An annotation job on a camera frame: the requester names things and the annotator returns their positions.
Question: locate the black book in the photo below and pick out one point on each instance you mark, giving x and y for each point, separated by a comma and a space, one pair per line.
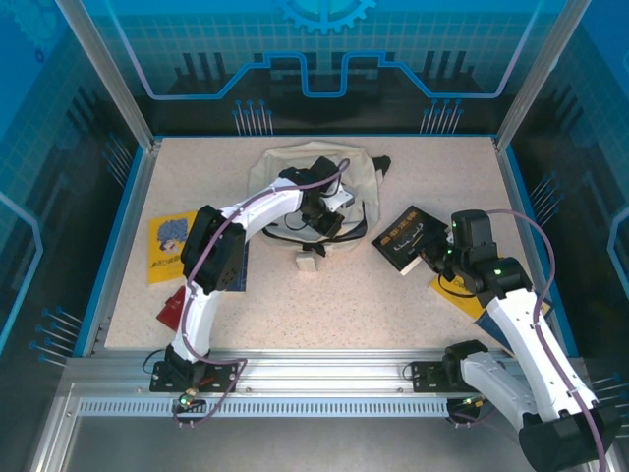
403, 241

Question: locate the yellow paperback book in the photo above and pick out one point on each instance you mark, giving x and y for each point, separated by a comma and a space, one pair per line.
462, 302

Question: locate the cream fabric backpack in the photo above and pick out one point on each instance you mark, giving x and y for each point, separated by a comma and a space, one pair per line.
268, 172

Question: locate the navy blue book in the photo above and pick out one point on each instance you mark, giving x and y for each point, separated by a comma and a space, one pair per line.
246, 275

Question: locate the yellow cartoon crowd cover book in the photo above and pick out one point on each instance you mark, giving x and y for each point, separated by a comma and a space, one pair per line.
167, 255

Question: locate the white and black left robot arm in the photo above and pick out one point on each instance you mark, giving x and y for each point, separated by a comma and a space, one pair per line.
211, 251

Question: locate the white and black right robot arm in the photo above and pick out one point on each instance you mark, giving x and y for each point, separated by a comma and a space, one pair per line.
521, 334

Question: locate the yellow power connector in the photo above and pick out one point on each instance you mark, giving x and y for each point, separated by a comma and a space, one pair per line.
474, 401
189, 395

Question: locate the blue printed back panel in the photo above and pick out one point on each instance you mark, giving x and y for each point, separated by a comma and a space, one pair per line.
319, 49

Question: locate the blue printed panel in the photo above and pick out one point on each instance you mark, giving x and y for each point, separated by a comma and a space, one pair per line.
319, 49
589, 147
39, 147

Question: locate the blue printed right side panel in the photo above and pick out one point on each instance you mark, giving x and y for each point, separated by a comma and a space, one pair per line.
589, 147

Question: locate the blue printed left side panel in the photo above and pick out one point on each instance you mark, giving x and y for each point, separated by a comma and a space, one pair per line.
39, 147

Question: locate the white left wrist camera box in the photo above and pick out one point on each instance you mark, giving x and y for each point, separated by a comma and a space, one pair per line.
341, 199

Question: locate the aluminium right side rail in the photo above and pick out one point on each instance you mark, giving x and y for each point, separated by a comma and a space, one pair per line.
528, 236

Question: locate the aluminium rail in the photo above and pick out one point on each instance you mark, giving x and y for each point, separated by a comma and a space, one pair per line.
319, 369
125, 236
528, 236

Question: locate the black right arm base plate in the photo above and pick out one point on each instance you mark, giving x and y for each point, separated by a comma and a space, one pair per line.
422, 381

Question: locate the aluminium front rail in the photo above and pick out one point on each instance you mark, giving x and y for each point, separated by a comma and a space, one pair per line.
319, 369

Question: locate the aluminium left side rail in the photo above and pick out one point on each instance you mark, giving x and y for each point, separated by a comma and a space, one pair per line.
125, 236

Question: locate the aluminium right frame post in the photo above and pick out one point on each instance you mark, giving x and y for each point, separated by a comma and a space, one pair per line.
540, 74

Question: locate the aluminium frame post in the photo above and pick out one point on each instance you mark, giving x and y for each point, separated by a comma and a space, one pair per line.
105, 74
540, 74

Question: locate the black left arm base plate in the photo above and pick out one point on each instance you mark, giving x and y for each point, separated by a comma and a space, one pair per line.
159, 383

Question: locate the aluminium left frame post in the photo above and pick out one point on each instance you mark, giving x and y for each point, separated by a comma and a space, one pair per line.
105, 74

